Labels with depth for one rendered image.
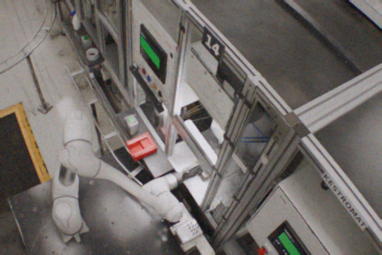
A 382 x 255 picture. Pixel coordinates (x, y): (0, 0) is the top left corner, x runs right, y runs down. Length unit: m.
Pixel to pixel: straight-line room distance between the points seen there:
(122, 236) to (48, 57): 2.57
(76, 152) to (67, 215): 0.58
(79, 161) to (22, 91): 2.45
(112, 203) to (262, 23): 1.49
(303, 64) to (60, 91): 2.92
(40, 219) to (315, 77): 1.84
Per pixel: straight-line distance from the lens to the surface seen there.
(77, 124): 1.62
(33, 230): 2.33
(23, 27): 4.71
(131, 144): 2.16
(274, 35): 1.33
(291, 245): 1.30
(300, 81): 1.19
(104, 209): 2.28
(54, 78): 3.90
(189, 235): 1.96
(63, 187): 2.07
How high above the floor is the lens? 2.80
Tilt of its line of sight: 56 degrees down
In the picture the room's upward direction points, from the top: 10 degrees clockwise
